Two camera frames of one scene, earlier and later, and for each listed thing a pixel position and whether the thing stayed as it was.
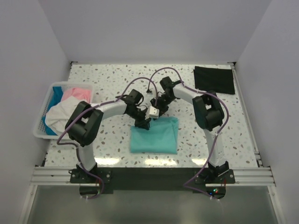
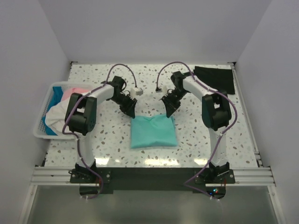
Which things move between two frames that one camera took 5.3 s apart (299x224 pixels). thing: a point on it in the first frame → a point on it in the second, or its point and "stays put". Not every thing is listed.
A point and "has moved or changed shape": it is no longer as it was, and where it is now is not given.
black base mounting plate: (210, 180) stays put
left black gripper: (143, 123) → (129, 108)
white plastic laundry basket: (39, 131) stays put
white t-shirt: (58, 115) stays put
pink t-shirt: (82, 95) stays put
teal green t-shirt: (161, 137) has moved or changed shape
